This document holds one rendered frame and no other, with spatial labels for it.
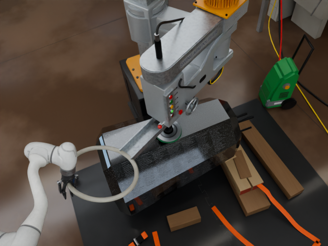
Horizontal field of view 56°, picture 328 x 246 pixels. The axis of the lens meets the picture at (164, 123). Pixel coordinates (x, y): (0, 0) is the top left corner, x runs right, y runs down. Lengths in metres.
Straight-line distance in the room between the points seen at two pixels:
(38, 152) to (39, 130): 2.20
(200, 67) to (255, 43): 2.43
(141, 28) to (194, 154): 1.13
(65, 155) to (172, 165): 1.08
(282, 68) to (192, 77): 1.55
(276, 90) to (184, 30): 1.77
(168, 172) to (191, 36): 1.15
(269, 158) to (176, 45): 1.81
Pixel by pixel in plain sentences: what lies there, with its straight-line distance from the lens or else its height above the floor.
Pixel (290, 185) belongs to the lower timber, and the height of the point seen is 0.11.
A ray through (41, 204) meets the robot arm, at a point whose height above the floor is 1.60.
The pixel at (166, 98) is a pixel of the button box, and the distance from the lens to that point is 1.96.
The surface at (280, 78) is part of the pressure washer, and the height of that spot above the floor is 0.49.
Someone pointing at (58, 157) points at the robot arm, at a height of 1.53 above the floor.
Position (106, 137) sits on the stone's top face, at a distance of 2.68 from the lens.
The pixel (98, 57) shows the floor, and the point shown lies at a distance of 4.59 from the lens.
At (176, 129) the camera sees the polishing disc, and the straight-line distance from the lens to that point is 2.55.
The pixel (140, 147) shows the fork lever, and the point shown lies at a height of 1.12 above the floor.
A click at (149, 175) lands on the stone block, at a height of 0.68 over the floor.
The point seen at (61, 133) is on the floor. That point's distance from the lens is 3.90.
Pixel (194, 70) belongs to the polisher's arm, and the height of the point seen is 1.39.
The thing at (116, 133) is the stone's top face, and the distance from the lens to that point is 2.67.
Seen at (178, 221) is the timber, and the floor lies 0.13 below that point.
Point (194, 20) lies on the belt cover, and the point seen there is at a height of 1.69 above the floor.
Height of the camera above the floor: 3.01
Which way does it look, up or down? 55 degrees down
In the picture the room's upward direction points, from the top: 8 degrees counter-clockwise
